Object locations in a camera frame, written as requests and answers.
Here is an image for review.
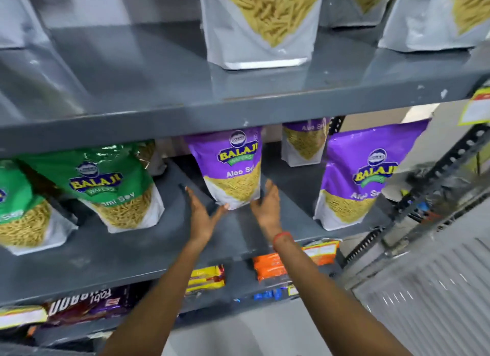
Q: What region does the person's left hand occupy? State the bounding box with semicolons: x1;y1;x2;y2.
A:
185;186;230;242

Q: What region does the person's right hand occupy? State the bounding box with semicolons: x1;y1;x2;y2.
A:
250;179;284;238

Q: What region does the purple snack packet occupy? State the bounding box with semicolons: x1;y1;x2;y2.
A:
282;118;330;167
313;118;432;231
185;127;264;211

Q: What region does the person's right forearm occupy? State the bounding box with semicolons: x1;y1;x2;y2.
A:
273;234;414;356

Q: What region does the person's left forearm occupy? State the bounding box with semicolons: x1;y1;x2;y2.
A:
99;237;215;356

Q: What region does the red wrist thread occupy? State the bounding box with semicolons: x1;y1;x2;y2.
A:
273;232;295;251

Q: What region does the orange snack packet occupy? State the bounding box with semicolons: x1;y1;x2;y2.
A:
253;252;288;282

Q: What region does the yellow noodle packet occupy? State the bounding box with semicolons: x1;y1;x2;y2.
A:
185;265;226;295

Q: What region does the orange and white price label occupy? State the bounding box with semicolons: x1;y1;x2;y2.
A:
302;240;340;267

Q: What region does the blue packet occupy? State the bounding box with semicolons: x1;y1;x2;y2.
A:
234;287;299;303

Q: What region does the green snack packet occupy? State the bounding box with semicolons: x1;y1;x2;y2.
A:
18;143;165;234
0;160;79;256

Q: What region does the grey metal shelf rack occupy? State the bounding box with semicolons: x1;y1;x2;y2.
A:
0;21;490;356

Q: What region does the dark purple biscuit packet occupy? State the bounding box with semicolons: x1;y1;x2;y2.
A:
45;286;135;326

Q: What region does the silver snack packet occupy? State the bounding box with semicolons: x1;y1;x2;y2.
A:
319;0;397;28
198;0;327;70
378;0;490;53
0;0;41;49

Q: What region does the black slotted metal upright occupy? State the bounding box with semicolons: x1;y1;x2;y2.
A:
342;124;490;262

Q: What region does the grey corrugated metal shutter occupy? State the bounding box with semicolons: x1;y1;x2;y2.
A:
351;201;490;356

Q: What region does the yellow price label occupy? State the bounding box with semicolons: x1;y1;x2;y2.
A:
459;87;490;127

